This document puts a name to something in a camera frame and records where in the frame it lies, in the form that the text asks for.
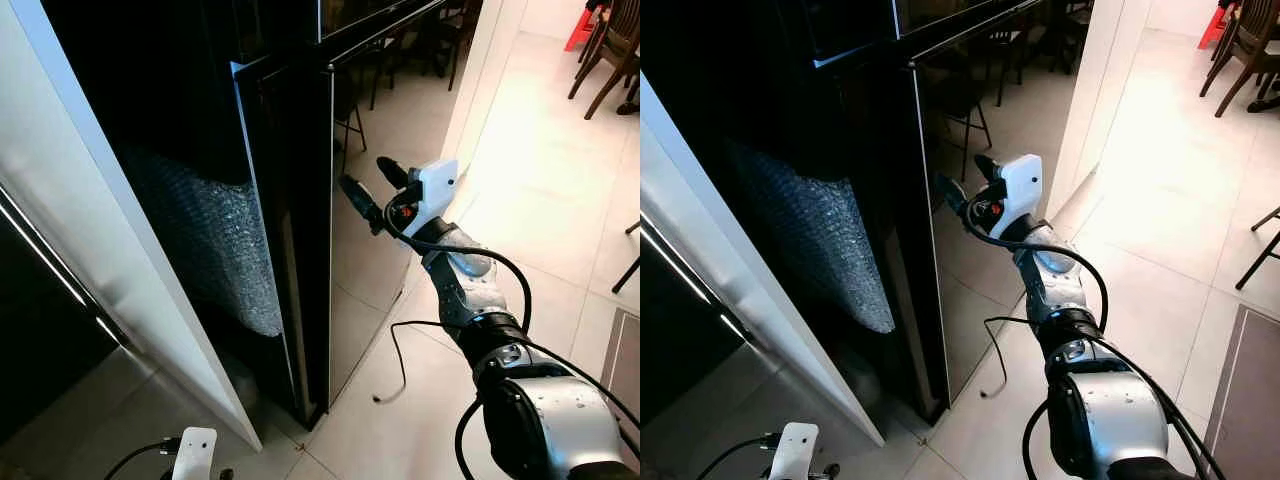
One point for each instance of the bubble wrap sheet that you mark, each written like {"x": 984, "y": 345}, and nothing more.
{"x": 220, "y": 250}
{"x": 830, "y": 240}

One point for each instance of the brown door mat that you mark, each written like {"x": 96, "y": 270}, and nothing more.
{"x": 625, "y": 365}
{"x": 1250, "y": 400}

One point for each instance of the brown wooden chair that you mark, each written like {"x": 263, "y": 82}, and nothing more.
{"x": 620, "y": 45}
{"x": 1255, "y": 40}

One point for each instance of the black glossy cabinet front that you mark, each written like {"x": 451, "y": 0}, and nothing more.
{"x": 670, "y": 340}
{"x": 40, "y": 330}

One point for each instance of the black metal chair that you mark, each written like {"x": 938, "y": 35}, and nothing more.
{"x": 628, "y": 262}
{"x": 1265, "y": 240}

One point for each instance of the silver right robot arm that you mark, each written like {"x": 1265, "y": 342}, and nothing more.
{"x": 560, "y": 420}
{"x": 1130, "y": 420}

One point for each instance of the black refrigerator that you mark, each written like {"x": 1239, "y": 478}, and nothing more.
{"x": 760, "y": 80}
{"x": 150, "y": 100}

